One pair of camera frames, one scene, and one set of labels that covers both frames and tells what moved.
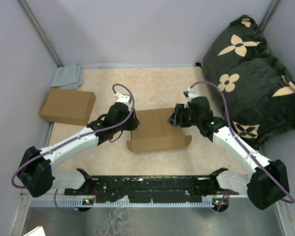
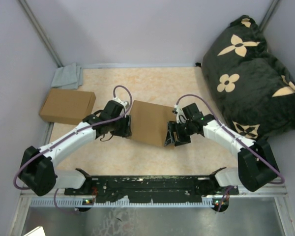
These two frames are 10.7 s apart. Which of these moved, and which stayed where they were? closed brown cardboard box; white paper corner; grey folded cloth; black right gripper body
Moved: black right gripper body
Stayed: grey folded cloth; white paper corner; closed brown cardboard box
